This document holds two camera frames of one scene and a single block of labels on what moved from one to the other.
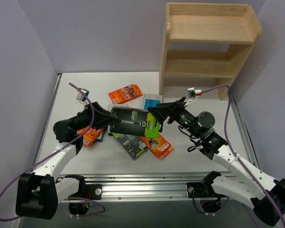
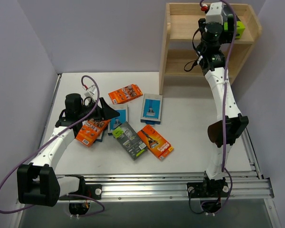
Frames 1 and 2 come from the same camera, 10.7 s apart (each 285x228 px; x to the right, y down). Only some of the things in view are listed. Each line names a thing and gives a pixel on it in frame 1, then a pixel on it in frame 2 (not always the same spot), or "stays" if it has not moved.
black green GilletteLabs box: [135, 122] to [240, 27]
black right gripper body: [174, 111] to [229, 33]
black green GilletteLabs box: [134, 146] stays
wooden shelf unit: [204, 40] stays
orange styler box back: [125, 93] stays
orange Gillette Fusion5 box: [159, 146] stays
